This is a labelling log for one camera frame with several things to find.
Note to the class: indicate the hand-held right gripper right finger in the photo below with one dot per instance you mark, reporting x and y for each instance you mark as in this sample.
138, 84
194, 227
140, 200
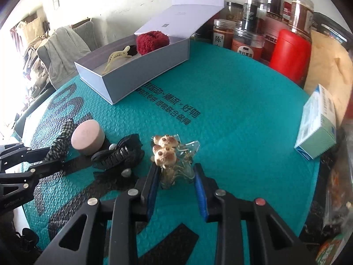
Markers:
200, 196

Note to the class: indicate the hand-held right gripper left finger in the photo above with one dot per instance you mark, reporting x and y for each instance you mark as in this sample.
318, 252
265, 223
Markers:
152, 196

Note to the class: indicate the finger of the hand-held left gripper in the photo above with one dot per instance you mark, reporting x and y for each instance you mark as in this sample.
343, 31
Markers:
19, 150
41, 169

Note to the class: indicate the black white checkered scrunchie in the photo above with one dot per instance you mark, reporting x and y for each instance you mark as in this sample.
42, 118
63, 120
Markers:
59, 143

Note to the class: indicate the mushroom decorated clear hair clip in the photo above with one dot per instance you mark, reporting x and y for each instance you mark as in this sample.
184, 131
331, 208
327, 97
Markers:
165, 157

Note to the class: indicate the black claw hair clip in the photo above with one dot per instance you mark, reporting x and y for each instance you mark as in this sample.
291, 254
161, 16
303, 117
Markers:
118, 154

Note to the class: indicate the pink round compact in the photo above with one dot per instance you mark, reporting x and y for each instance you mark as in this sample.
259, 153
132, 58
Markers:
85, 136

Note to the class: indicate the white gift box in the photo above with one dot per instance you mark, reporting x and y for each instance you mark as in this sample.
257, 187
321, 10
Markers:
143, 69

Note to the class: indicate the cream hair clip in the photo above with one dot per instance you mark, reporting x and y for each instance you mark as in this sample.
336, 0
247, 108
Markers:
117, 56

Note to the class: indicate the red fuzzy scrunchie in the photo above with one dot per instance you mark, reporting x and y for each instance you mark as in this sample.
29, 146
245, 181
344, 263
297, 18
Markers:
151, 42

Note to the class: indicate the pile of beige clothes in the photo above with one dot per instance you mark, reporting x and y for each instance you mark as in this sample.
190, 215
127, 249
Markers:
30, 60

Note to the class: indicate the teal bubble mailer mat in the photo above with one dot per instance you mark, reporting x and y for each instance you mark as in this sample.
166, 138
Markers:
234, 102

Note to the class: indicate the grey hoodie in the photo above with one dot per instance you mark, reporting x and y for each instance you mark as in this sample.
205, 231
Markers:
66, 49

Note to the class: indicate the grey chair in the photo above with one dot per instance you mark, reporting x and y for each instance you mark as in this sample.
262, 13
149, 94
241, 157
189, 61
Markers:
85, 33

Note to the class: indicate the white green medicine box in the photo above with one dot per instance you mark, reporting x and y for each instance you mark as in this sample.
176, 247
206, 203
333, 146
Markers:
317, 127

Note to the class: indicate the clear bag of snacks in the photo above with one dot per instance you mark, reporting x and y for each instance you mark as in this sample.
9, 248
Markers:
339, 193

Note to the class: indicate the teal printed carton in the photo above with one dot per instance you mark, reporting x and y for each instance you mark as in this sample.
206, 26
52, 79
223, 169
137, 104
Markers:
333, 251

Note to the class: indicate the red canister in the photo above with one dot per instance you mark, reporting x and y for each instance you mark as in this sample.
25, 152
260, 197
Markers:
289, 55

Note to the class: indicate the kraft paper bag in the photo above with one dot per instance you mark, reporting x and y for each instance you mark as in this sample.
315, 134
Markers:
325, 69

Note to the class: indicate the cluster of clear plastic jars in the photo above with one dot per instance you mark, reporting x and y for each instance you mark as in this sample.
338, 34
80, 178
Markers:
251, 13

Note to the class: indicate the black snack bag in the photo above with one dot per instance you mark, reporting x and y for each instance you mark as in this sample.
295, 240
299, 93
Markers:
328, 27

